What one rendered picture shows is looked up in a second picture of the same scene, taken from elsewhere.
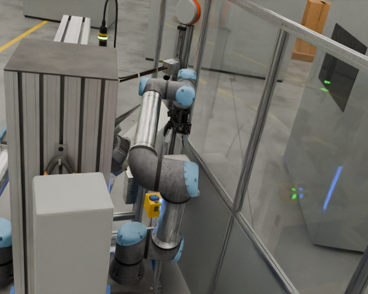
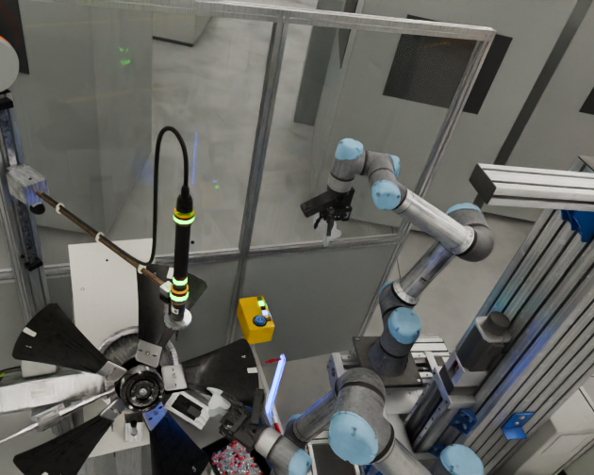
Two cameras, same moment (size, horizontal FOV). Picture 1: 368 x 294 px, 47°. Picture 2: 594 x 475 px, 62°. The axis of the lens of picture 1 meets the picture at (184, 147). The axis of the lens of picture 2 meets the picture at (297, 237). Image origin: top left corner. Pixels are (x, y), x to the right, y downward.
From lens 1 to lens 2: 2.28 m
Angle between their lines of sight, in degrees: 76
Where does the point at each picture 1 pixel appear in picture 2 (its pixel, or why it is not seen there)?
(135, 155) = (483, 242)
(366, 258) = (434, 164)
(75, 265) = not seen: outside the picture
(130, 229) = (407, 321)
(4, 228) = (463, 452)
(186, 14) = not seen: outside the picture
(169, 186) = not seen: hidden behind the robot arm
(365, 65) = (420, 28)
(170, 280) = not seen: hidden behind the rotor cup
